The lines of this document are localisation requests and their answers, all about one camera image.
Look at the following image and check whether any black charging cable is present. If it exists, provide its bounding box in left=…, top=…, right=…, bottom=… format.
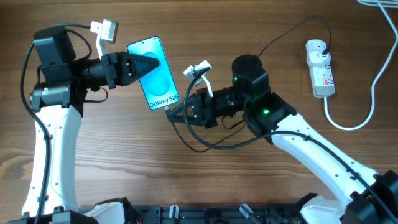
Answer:
left=164, top=16, right=333, bottom=154

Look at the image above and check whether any turquoise screen smartphone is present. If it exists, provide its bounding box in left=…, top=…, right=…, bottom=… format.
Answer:
left=127, top=36, right=180, bottom=110

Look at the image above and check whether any white power strip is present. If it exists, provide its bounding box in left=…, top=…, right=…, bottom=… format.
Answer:
left=305, top=39, right=335, bottom=98

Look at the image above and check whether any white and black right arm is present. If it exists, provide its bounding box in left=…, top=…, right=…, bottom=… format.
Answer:
left=166, top=55, right=397, bottom=223

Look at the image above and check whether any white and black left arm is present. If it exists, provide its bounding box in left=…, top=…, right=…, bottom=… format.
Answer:
left=20, top=20, right=159, bottom=223

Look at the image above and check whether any white USB charger plug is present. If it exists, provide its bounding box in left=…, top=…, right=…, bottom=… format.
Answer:
left=307, top=51, right=331, bottom=67

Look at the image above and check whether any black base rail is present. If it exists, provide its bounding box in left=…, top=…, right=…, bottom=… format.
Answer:
left=133, top=204, right=304, bottom=224

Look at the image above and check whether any white power strip cord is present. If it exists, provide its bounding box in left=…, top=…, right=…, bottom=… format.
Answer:
left=323, top=0, right=398, bottom=131

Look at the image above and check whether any white cable at corner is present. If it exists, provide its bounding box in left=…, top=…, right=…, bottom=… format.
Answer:
left=356, top=0, right=398, bottom=9

